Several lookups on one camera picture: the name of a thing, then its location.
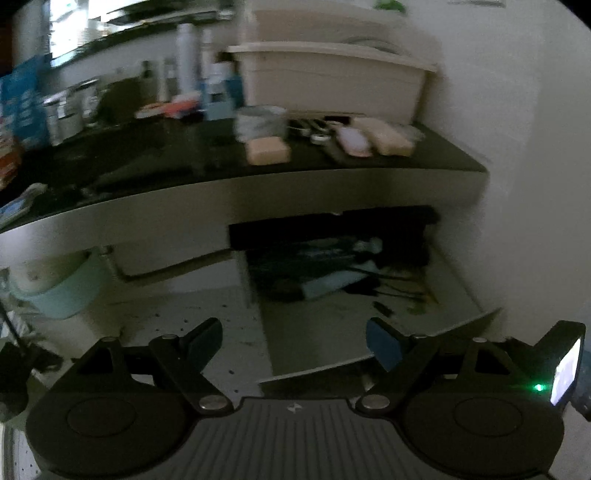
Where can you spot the beige dish rack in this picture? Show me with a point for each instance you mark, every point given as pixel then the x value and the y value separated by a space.
pixel 334 76

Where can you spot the blue carton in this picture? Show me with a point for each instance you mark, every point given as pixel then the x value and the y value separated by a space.
pixel 222 97

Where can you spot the orange flat package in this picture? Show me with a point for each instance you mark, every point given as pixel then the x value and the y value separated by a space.
pixel 171 108

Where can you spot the grey drain pipe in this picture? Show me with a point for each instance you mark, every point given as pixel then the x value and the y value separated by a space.
pixel 152 267

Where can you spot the short white bottle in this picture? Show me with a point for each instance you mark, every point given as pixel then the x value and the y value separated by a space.
pixel 207 57

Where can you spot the teal plastic basin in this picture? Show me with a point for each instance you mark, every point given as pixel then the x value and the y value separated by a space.
pixel 62 288

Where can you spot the white drawer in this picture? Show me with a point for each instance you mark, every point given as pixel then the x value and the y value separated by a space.
pixel 332 332

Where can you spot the tall white bottle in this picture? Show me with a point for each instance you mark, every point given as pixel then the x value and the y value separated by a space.
pixel 186 57

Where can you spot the orange sponge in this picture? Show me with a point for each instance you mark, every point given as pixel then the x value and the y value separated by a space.
pixel 268 150

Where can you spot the metal canister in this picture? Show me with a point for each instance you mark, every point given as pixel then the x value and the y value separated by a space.
pixel 90 104
pixel 59 117

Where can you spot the tan sponge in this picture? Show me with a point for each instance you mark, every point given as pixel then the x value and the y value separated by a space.
pixel 390 137

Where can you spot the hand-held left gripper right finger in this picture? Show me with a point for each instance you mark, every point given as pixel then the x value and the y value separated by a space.
pixel 382 346

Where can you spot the grey patterned cup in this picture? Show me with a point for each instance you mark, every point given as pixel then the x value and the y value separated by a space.
pixel 261 122

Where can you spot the small black clip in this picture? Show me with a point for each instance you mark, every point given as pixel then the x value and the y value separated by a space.
pixel 383 309

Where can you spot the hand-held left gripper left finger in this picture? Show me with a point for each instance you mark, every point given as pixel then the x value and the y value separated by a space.
pixel 203 344

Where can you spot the light blue packet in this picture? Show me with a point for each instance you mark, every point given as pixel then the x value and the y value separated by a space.
pixel 328 284

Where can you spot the pink scrub pad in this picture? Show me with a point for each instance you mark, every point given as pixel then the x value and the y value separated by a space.
pixel 353 141

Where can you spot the blue wall poster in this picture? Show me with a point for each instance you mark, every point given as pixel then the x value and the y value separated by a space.
pixel 22 108

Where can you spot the blue white packet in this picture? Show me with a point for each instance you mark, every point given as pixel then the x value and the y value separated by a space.
pixel 19 203

